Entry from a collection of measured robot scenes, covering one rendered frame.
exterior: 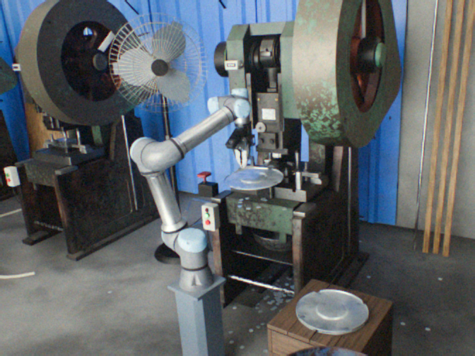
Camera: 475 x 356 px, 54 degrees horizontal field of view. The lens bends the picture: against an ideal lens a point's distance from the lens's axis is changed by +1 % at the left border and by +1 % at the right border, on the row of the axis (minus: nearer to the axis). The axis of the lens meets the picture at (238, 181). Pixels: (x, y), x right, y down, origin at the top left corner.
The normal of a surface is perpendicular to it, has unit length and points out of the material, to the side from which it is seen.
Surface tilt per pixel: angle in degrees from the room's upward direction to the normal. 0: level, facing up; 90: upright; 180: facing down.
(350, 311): 0
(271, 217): 90
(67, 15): 90
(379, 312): 0
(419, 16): 90
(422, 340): 0
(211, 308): 90
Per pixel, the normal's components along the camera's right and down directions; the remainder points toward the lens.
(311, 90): -0.50, 0.52
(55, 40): 0.83, 0.13
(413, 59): -0.52, 0.30
